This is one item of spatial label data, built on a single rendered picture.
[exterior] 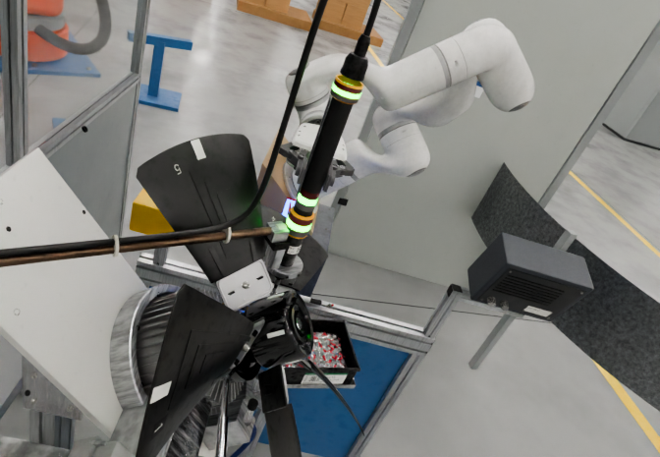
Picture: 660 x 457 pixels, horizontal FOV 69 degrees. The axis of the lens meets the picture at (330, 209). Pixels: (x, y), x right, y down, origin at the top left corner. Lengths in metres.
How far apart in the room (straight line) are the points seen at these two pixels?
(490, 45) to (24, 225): 0.86
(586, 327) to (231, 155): 1.98
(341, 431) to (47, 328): 1.32
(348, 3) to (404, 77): 8.00
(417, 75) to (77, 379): 0.78
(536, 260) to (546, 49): 1.56
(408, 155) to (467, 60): 0.46
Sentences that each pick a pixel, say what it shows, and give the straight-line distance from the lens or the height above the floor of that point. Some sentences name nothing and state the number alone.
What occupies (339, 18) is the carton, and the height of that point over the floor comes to 0.24.
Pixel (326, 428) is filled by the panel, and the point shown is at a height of 0.30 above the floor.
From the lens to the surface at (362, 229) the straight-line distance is 3.02.
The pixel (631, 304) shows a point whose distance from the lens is 2.41.
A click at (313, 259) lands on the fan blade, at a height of 1.17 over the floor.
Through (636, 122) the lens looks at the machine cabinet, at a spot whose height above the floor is 0.38.
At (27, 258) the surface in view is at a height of 1.35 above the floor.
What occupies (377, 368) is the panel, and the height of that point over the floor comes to 0.66.
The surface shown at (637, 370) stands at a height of 0.65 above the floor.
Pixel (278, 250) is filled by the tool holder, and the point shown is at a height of 1.32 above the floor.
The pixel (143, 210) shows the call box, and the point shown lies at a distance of 1.29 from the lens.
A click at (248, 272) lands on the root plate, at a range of 0.85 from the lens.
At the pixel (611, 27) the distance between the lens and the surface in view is 2.84.
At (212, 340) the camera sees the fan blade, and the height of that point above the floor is 1.34.
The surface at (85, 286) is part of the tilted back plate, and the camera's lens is 0.88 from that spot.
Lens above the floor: 1.82
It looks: 31 degrees down
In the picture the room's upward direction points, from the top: 22 degrees clockwise
